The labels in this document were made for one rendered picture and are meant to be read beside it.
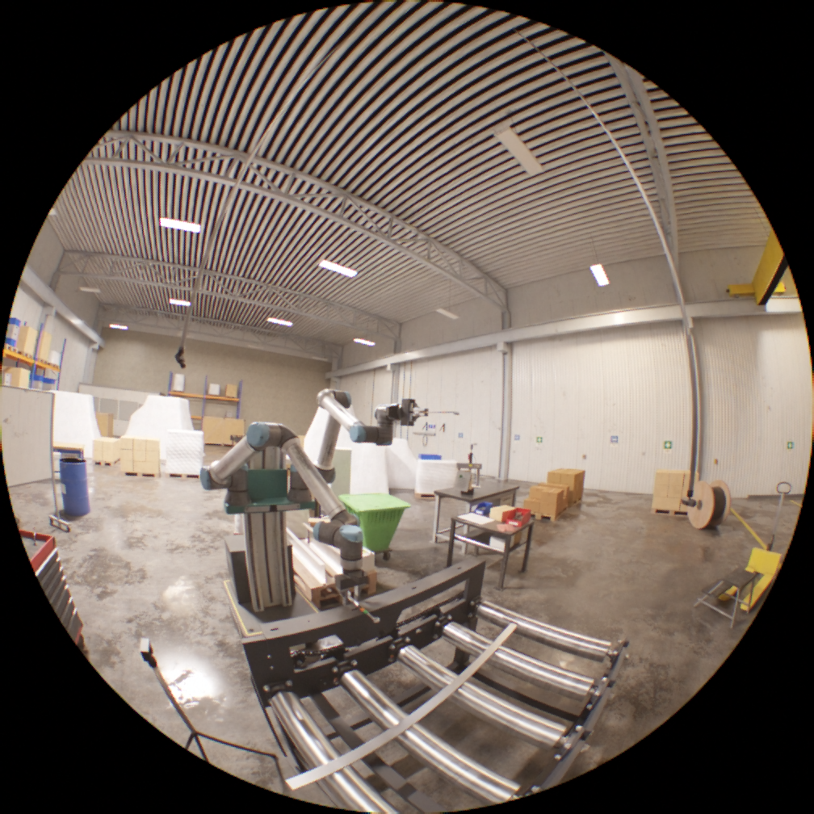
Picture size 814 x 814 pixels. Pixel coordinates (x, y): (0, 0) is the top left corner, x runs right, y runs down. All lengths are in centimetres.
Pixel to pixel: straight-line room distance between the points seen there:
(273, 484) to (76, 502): 447
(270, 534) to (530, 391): 1088
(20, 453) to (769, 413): 1614
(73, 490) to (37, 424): 141
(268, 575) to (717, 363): 1184
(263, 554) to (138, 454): 689
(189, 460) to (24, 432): 549
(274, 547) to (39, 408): 399
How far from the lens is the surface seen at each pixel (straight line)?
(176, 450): 892
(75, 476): 585
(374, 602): 130
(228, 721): 231
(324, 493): 134
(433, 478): 791
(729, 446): 1114
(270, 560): 249
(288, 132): 816
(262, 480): 216
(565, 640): 165
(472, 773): 109
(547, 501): 667
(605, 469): 1093
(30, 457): 504
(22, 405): 489
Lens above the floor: 191
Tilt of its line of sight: 4 degrees up
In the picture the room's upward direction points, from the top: 3 degrees clockwise
